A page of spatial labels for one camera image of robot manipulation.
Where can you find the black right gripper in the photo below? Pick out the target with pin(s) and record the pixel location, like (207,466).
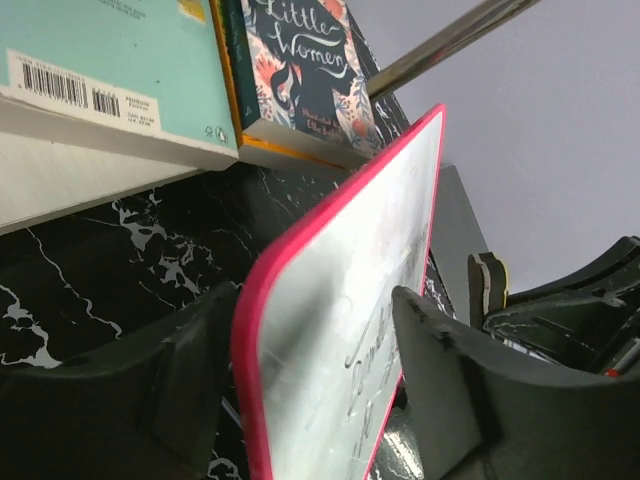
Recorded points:
(588,320)

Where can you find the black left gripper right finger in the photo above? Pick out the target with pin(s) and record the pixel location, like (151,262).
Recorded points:
(482,410)

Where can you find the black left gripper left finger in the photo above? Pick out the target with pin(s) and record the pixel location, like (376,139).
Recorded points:
(142,407)

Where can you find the yellow whiteboard eraser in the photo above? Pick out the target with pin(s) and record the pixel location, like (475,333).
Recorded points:
(487,286)

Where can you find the pink framed whiteboard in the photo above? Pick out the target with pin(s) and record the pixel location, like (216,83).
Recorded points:
(313,346)

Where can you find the black notebook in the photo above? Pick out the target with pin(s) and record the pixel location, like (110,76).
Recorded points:
(455,235)

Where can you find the teal paperback book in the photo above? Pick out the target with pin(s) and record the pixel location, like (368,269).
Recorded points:
(137,78)

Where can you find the Little Women floral book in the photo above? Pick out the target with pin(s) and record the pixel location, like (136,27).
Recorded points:
(297,91)

